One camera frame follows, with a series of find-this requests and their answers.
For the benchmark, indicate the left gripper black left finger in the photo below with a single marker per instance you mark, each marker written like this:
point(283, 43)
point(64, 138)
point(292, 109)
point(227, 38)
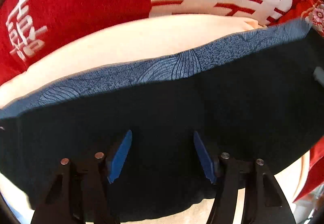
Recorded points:
point(80, 191)

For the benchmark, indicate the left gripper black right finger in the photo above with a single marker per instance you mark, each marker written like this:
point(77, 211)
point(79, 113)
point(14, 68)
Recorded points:
point(264, 200)

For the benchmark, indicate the dark blue patterned pants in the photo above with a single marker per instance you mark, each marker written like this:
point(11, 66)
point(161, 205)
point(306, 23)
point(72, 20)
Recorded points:
point(250, 96)

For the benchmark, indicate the cream sofa cushion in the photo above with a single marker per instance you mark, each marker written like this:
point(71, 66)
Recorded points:
point(137, 40)

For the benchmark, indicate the red floral gold-trim cushion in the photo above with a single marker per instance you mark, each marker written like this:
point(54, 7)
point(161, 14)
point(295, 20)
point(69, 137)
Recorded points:
point(312, 12)

